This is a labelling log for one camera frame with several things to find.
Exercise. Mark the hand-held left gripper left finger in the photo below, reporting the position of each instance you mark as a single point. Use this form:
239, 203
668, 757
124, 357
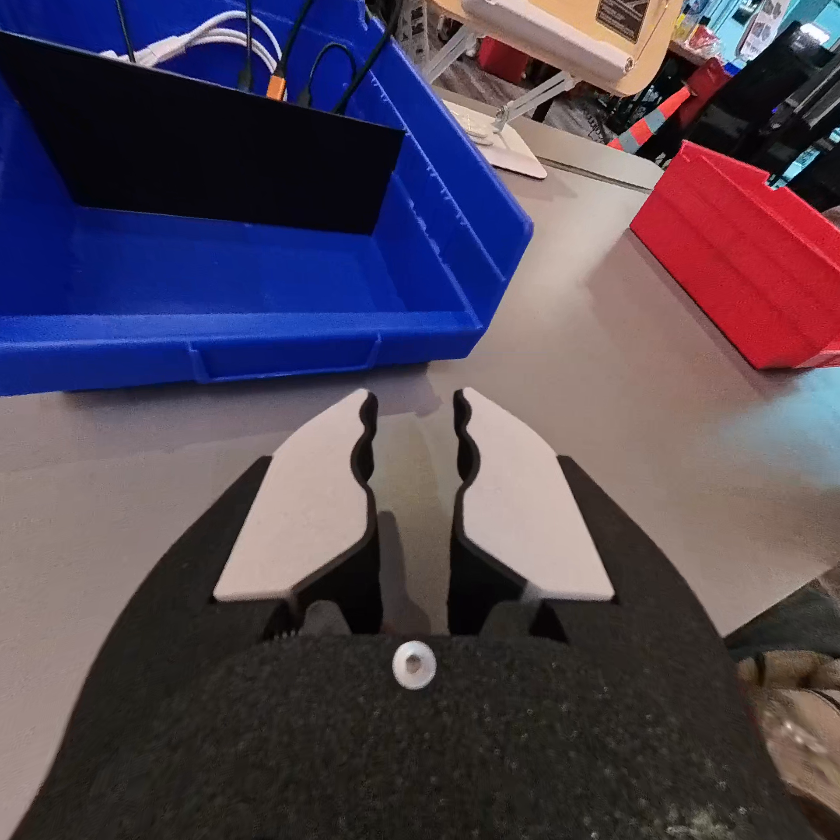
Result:
302, 512

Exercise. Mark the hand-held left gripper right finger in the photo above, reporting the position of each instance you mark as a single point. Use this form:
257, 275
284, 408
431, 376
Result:
531, 512

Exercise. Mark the blue plastic bin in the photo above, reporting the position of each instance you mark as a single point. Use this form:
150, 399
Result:
229, 282

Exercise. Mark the red plastic bin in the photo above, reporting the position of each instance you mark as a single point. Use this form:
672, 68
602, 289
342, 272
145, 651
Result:
722, 262

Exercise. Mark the grey desk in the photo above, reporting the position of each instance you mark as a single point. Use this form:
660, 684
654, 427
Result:
590, 394

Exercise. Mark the black blue-bin divider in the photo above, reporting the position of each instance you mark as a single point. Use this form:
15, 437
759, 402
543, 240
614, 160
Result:
197, 151

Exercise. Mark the orange traffic cone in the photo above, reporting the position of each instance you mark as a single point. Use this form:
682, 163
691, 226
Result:
649, 124

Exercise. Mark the wooden board stand white base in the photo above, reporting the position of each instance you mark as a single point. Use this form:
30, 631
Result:
558, 39

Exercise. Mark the black office chair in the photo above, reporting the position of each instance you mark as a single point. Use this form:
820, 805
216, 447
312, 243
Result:
774, 105

